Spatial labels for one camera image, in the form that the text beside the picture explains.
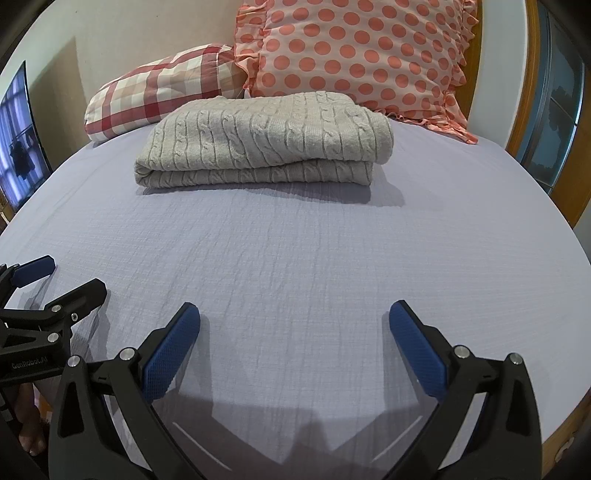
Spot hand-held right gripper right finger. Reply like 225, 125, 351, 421
389, 300, 544, 480

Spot red checked pillow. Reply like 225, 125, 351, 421
84, 44, 248, 142

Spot pink polka dot pillow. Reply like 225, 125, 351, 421
233, 0, 481, 145

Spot wooden bed frame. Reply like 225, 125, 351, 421
542, 401, 585, 469

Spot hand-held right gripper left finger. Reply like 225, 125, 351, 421
48, 302, 204, 480

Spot glass door pane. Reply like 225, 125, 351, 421
517, 7, 585, 188

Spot lavender bed sheet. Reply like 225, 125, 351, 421
0, 115, 588, 480

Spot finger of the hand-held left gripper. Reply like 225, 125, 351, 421
0, 278, 108, 334
0, 256, 57, 294

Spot person's left hand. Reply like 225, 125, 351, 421
17, 382, 49, 454

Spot beige cable-knit sweater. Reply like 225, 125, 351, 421
134, 91, 395, 188

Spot black flat screen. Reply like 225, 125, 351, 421
0, 60, 53, 209

